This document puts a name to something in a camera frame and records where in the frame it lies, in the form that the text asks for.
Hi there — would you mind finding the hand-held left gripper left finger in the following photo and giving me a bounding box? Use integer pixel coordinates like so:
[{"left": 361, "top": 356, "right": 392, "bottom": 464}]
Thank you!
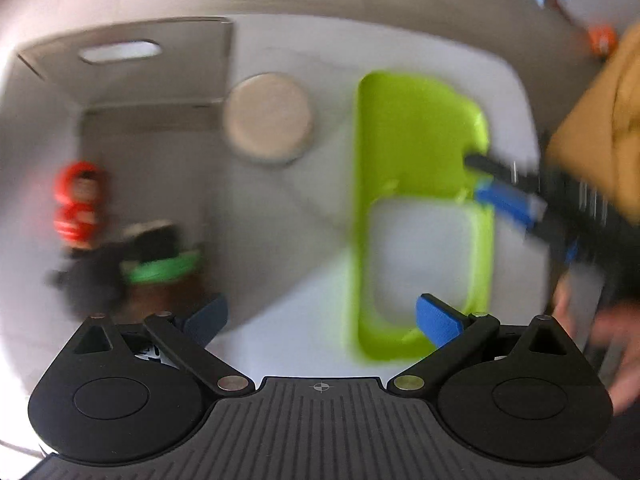
[{"left": 70, "top": 294, "right": 256, "bottom": 396}]

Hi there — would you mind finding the lime green tray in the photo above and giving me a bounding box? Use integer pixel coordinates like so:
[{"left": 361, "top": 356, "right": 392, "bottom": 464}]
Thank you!
[{"left": 345, "top": 72, "right": 497, "bottom": 362}]

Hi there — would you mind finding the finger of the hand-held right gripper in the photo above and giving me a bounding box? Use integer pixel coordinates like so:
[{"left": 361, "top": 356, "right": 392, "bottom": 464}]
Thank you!
[
  {"left": 474, "top": 185, "right": 551, "bottom": 247},
  {"left": 464, "top": 153, "right": 546, "bottom": 187}
]

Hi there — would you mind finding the small orange object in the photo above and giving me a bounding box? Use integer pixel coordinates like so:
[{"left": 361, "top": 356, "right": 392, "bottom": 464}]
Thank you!
[{"left": 589, "top": 26, "right": 617, "bottom": 57}]

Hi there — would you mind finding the green ring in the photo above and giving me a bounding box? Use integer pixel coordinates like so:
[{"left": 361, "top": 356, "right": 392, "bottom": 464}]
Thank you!
[{"left": 124, "top": 251, "right": 202, "bottom": 287}]

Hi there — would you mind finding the black toy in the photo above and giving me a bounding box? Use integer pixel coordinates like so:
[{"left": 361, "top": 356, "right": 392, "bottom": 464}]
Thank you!
[{"left": 46, "top": 220, "right": 182, "bottom": 317}]

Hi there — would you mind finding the person's right hand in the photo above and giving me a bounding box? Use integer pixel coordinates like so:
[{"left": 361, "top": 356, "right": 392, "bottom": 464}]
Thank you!
[{"left": 552, "top": 277, "right": 640, "bottom": 415}]

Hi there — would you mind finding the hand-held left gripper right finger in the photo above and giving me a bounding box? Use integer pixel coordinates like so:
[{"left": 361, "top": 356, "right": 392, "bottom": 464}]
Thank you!
[{"left": 386, "top": 293, "right": 573, "bottom": 397}]

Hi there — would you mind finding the red doll figurine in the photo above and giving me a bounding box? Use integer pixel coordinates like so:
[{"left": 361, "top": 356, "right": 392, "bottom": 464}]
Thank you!
[{"left": 52, "top": 160, "right": 108, "bottom": 252}]

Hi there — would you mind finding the white desktop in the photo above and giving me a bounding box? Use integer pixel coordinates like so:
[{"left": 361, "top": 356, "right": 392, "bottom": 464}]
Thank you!
[{"left": 0, "top": 12, "right": 557, "bottom": 458}]

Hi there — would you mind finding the round beige disc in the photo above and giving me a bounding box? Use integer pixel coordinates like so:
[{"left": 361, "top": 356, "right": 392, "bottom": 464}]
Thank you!
[{"left": 222, "top": 74, "right": 316, "bottom": 166}]

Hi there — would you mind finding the grey storage box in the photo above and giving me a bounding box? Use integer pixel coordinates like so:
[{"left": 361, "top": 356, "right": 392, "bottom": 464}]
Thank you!
[{"left": 0, "top": 16, "right": 236, "bottom": 321}]

